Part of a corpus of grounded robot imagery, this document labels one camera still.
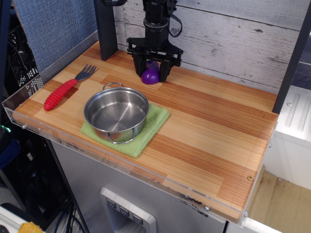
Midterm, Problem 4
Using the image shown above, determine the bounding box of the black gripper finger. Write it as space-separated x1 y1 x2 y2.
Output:
160 60 172 82
132 50 147 77

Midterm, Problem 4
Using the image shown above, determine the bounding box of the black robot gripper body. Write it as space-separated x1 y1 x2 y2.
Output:
127 20 183 67

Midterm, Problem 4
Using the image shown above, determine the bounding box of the purple toy eggplant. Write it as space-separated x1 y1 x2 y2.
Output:
141 60 160 84

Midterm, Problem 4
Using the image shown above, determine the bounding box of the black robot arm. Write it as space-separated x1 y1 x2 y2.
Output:
127 0 183 83

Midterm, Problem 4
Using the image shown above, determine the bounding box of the green folded cloth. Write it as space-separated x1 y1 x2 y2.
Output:
80 105 170 158

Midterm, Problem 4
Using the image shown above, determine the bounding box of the blue fabric panel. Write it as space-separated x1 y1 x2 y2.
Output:
12 0 97 72

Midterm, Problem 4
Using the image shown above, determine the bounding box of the black plastic crate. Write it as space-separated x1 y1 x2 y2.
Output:
7 25 38 87

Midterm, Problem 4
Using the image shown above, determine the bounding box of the clear acrylic table guard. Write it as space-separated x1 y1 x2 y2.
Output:
4 43 277 225

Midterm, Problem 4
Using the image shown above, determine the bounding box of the stainless steel cabinet with dispenser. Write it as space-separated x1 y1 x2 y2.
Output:
52 142 227 233

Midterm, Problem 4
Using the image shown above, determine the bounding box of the white appliance top right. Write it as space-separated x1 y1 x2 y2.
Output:
263 86 311 189

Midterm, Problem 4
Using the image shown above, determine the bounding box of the yellow object bottom left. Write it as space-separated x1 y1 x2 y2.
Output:
18 222 44 233

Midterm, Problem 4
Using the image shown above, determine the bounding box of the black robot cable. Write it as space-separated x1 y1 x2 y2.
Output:
167 13 183 38

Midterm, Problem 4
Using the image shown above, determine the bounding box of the silver metal bowl with handles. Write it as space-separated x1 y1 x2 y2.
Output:
84 82 150 145

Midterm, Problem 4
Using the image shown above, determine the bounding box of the black vertical post left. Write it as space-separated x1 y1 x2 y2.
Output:
93 0 118 61

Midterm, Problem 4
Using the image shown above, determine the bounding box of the black vertical post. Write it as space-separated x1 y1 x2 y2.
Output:
272 1 311 114
93 0 118 61

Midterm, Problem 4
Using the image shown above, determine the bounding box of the red handled grey fork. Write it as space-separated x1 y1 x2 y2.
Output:
44 64 97 111

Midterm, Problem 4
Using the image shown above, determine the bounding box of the black vertical post right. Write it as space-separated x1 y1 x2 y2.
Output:
272 1 311 114

